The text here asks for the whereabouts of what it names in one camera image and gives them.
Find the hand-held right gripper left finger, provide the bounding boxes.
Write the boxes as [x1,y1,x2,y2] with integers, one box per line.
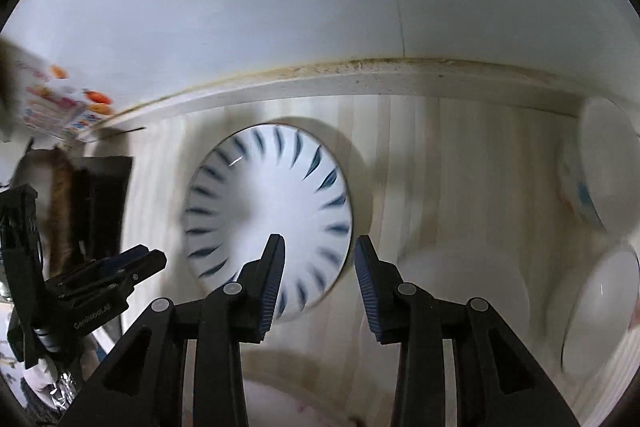
[60,233,287,427]

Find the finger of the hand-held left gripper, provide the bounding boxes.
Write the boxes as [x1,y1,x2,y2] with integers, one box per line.
[47,245,151,294]
[112,250,168,297]

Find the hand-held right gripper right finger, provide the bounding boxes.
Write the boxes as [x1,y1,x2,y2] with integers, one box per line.
[354,234,581,427]

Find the white patterned plate stack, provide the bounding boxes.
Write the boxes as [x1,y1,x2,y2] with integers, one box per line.
[360,241,532,358]

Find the blue striped white plate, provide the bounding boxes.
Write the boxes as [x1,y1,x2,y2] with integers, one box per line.
[182,123,355,323]

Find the plain white bowl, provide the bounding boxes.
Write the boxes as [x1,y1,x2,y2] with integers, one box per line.
[547,241,640,378]

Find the white bowl with blue print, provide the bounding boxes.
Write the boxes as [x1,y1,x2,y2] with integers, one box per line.
[557,97,640,235]

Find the black induction cooktop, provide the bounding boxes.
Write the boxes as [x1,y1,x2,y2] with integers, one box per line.
[70,155,135,258]

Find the striped tablecloth with cat print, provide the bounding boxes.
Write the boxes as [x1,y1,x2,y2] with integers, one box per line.
[120,94,640,427]

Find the colourful wall stickers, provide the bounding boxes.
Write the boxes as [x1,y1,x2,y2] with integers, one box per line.
[12,49,115,138]

